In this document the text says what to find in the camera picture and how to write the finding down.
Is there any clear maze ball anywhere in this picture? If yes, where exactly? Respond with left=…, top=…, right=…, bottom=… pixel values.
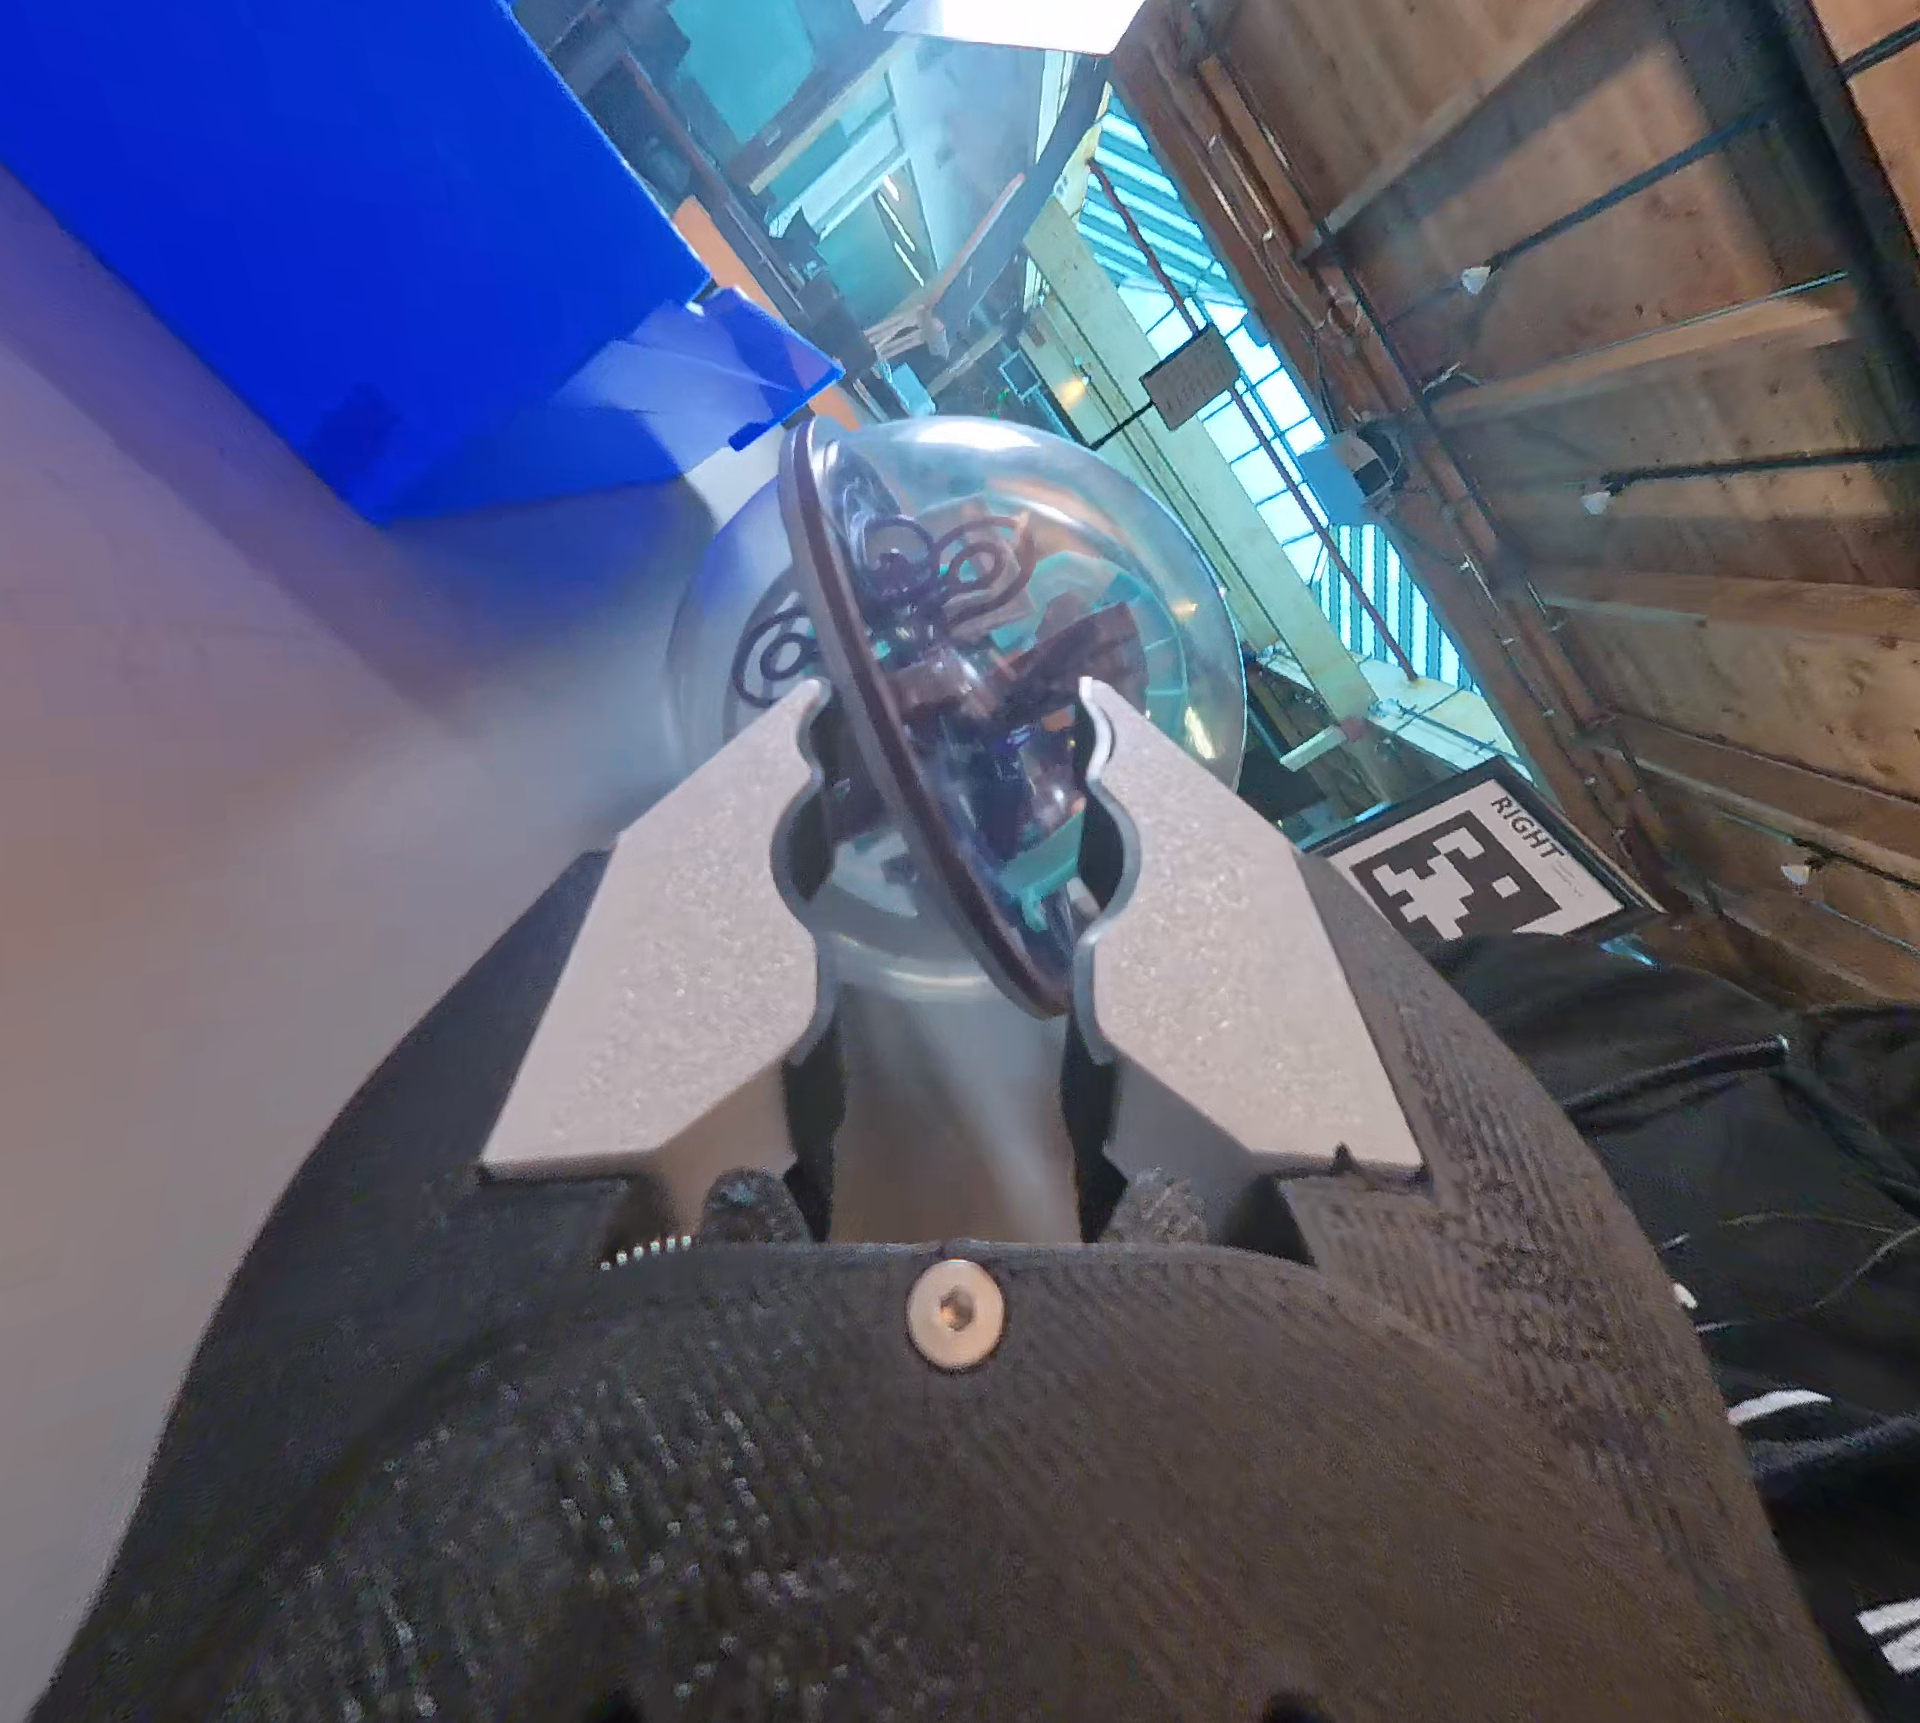
left=670, top=412, right=1242, bottom=1022

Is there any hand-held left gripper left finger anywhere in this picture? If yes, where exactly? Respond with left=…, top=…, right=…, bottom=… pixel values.
left=481, top=684, right=845, bottom=1180

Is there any person's black clothing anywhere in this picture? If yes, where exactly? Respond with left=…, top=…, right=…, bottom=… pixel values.
left=1439, top=928, right=1920, bottom=1723

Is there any blue plastic tray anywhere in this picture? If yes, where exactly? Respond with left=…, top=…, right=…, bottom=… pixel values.
left=0, top=0, right=854, bottom=537

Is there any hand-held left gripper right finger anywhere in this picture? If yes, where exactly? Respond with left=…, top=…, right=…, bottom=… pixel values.
left=1068, top=684, right=1432, bottom=1180

